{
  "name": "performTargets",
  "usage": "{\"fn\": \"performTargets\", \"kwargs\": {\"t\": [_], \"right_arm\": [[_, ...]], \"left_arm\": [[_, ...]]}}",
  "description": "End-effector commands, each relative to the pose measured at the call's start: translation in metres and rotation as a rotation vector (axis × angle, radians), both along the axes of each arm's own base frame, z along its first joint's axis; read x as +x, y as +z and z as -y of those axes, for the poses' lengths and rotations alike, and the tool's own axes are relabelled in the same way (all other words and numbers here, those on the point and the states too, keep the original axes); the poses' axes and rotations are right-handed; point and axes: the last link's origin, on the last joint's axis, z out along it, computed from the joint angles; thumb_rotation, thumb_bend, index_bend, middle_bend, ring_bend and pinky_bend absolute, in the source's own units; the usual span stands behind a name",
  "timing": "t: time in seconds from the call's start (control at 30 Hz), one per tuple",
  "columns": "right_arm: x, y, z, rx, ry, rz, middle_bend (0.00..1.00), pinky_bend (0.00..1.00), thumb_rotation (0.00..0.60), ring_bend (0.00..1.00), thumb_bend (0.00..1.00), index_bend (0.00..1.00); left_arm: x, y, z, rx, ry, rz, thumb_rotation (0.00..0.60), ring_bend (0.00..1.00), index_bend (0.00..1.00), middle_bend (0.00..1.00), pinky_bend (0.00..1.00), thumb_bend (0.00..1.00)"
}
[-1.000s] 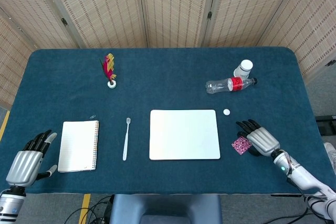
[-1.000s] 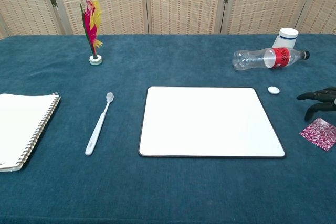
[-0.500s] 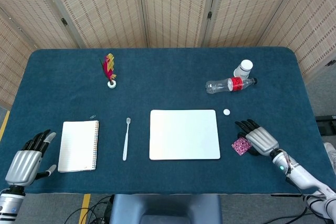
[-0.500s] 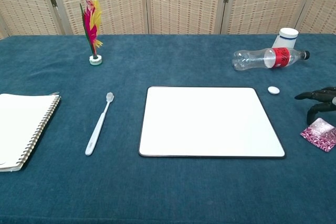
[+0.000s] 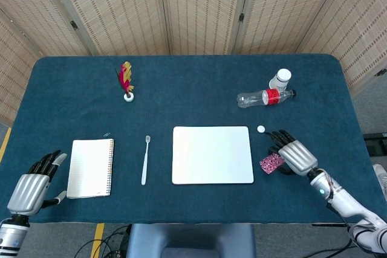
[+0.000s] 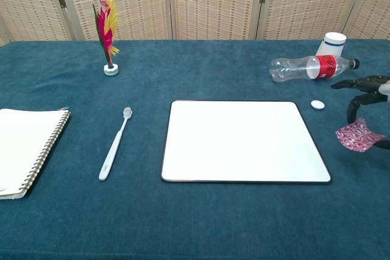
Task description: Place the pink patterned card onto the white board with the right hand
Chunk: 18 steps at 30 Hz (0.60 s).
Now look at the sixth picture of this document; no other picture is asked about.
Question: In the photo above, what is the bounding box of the empty red-label plastic bottle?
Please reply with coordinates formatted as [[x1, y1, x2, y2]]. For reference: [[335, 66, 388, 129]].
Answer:
[[269, 54, 361, 83]]

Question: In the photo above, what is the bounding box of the white rectangular board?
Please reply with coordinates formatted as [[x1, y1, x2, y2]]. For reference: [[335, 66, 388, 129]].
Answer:
[[160, 100, 332, 184]]

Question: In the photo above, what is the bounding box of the colourful feather shuttlecock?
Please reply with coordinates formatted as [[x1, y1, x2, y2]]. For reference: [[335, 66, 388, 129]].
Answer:
[[92, 0, 120, 77]]

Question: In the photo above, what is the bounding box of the pink patterned square cloth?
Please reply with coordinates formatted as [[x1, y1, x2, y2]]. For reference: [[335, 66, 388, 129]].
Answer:
[[335, 118, 387, 153]]

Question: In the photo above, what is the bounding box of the white small bottle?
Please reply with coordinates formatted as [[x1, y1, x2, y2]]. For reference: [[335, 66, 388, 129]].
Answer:
[[315, 32, 347, 57]]

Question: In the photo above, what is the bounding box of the spiral notebook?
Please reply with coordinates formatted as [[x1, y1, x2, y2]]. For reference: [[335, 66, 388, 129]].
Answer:
[[0, 107, 71, 200]]

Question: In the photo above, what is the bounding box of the white toothbrush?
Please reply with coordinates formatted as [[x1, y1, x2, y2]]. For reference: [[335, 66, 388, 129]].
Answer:
[[98, 107, 133, 181]]

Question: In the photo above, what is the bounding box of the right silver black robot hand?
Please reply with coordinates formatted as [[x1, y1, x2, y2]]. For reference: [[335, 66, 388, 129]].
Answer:
[[330, 74, 390, 150]]

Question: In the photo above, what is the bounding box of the woven folding screen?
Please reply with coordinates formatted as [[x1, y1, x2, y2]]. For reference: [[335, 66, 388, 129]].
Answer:
[[0, 0, 390, 44]]

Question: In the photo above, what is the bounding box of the blue tablecloth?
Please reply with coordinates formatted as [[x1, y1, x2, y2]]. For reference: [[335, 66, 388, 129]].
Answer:
[[0, 39, 390, 260]]

